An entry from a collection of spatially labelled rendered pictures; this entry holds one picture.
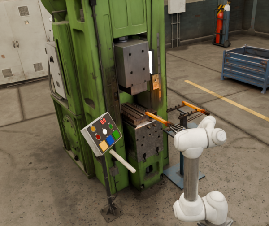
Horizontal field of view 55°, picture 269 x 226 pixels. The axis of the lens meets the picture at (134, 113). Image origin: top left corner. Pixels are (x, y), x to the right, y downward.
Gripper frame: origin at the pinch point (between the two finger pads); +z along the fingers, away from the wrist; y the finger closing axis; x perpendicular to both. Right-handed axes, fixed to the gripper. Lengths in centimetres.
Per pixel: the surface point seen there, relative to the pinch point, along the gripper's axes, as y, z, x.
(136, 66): -4, 45, 49
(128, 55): -12, 45, 61
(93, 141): -71, 21, 2
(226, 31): 624, 415, -59
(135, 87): -7, 44, 27
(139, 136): -11.5, 37.5, -27.1
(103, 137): -59, 25, -1
